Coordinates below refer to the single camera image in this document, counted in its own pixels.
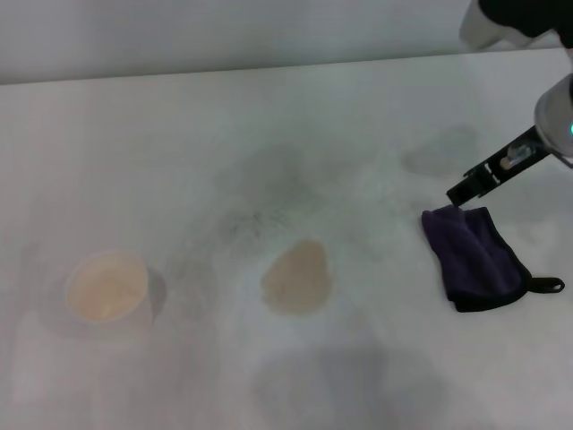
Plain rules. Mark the white paper cup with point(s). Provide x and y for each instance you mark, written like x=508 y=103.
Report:
x=105 y=286

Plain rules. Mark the brown water stain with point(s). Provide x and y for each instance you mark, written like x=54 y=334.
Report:
x=297 y=280

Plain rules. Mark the purple rag with black trim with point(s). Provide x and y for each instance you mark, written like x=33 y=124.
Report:
x=479 y=255

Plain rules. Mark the black white wrist camera housing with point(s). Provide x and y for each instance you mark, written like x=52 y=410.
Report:
x=515 y=18

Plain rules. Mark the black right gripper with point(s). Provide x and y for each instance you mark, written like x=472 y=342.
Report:
x=535 y=145

